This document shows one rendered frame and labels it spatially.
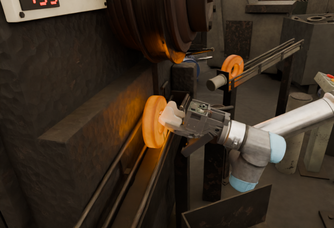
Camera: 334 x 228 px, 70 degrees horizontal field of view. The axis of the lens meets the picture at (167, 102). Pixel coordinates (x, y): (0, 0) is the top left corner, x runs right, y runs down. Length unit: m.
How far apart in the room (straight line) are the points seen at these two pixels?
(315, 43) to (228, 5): 1.22
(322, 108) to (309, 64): 2.06
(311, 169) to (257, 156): 1.16
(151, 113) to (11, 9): 0.39
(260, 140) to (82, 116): 0.43
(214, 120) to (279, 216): 0.94
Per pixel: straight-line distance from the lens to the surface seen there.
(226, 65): 1.23
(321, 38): 2.87
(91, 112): 0.51
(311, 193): 1.70
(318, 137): 1.69
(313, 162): 1.79
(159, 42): 0.62
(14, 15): 0.41
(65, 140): 0.44
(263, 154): 0.68
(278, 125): 0.82
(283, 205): 1.56
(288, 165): 1.72
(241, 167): 0.71
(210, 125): 0.67
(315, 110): 0.84
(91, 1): 0.56
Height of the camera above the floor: 1.09
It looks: 25 degrees down
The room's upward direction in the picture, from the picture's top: 2 degrees counter-clockwise
